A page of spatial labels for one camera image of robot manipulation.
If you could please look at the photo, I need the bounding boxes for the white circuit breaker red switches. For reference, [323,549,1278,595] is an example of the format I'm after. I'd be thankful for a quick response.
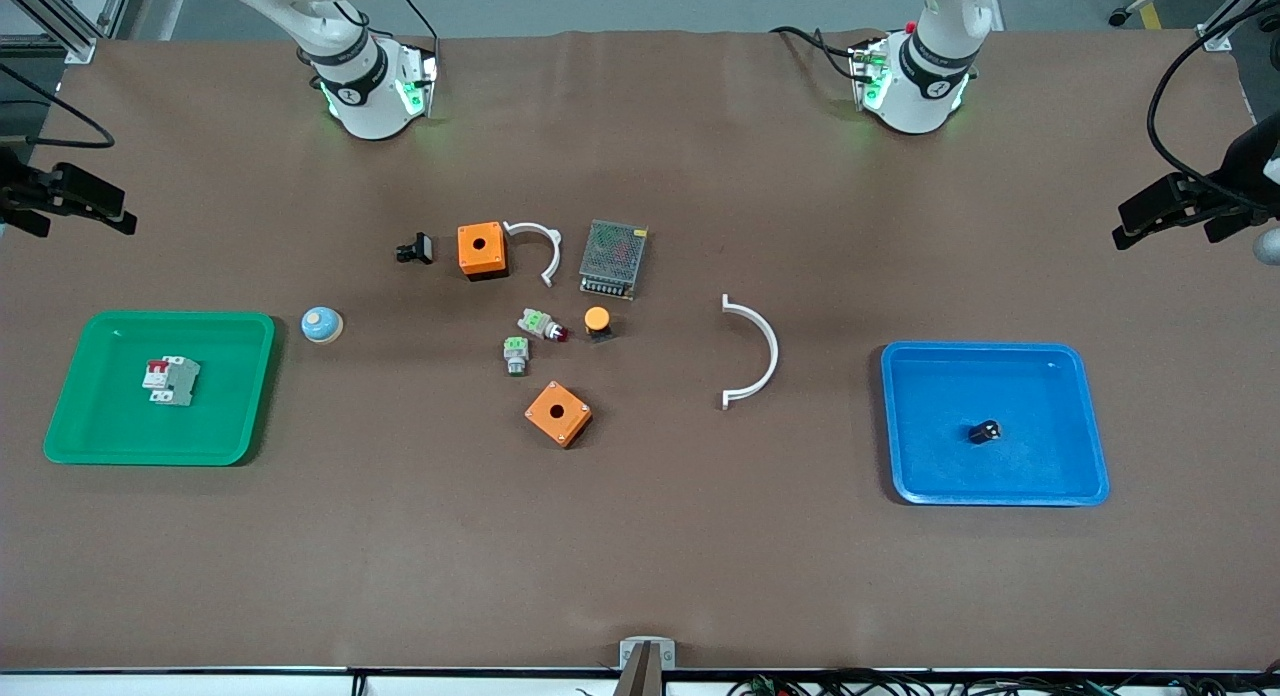
[141,355,202,408]

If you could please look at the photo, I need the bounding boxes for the blue plastic tray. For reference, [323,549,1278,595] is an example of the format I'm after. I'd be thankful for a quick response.
[880,341,1111,507]

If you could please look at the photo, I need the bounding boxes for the green plastic tray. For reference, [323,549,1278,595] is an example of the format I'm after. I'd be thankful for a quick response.
[43,310,276,467]

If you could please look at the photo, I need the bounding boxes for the large white curved clamp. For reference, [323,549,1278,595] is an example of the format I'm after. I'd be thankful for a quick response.
[721,294,781,411]

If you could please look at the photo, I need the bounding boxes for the small white curved clamp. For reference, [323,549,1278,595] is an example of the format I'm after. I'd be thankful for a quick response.
[503,220,563,289]

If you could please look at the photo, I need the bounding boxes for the metal mesh power supply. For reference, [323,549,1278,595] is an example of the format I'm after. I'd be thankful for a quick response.
[578,219,649,302]

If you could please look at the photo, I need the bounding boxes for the brown table mat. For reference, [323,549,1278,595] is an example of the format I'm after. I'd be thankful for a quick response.
[0,28,1280,674]

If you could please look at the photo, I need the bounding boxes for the black cable along right arm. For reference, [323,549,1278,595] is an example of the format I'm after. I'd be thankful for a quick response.
[0,61,113,149]

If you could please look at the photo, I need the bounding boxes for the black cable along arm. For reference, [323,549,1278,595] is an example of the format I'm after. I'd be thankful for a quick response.
[1146,0,1280,192]
[0,61,113,149]

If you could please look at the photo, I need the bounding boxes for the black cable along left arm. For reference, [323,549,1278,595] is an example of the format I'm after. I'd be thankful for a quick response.
[1146,0,1280,192]

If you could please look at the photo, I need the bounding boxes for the aluminium frame profile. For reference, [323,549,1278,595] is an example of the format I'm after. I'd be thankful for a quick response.
[0,0,121,65]
[1197,0,1280,53]

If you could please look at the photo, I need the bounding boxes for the black cable at right base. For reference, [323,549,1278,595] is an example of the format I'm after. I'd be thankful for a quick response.
[385,0,441,52]

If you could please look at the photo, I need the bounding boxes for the black cable at base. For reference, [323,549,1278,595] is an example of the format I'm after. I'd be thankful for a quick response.
[770,24,869,82]
[385,0,441,52]

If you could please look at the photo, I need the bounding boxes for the black cable at left base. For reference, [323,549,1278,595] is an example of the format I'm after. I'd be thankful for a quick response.
[770,24,869,82]

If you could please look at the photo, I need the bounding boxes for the orange push-button enclosure box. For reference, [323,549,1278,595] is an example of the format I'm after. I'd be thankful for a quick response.
[457,221,509,282]
[524,380,593,449]

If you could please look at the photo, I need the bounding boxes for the red-headed pushbutton switch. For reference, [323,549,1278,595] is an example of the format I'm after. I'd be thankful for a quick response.
[517,308,569,343]

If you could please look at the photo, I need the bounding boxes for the white table edge rail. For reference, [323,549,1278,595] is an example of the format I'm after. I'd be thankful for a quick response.
[0,669,1280,696]

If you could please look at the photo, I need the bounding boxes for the black cable bundle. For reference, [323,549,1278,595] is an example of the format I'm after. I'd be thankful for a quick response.
[725,671,1280,696]

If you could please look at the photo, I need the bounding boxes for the grey metal bracket plate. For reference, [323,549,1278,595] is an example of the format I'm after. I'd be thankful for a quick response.
[619,636,677,672]

